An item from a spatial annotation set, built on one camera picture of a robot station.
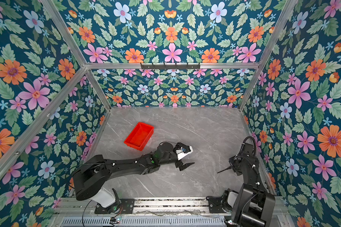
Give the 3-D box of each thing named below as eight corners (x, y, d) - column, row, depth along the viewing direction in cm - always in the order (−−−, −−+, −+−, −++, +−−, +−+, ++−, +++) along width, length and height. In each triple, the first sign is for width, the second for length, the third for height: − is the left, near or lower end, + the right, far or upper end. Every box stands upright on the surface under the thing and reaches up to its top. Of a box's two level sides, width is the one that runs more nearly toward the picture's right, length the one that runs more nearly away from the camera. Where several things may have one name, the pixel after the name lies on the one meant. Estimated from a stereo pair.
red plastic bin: (125, 145, 100) (122, 140, 95) (140, 125, 111) (138, 120, 106) (142, 152, 96) (140, 147, 91) (155, 131, 107) (154, 126, 102)
